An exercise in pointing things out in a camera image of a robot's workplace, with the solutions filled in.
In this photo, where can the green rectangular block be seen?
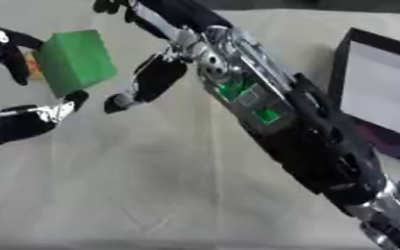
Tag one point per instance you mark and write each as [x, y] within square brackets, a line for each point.
[75, 62]

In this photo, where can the black box white inside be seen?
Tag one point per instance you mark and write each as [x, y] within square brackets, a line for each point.
[380, 94]

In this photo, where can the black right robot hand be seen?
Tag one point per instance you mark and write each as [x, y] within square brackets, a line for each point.
[158, 76]

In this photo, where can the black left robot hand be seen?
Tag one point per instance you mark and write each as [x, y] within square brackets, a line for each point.
[15, 125]

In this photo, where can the orange yellow toy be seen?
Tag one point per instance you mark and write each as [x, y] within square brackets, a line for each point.
[34, 66]

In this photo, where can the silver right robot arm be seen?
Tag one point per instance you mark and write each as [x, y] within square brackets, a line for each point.
[300, 127]

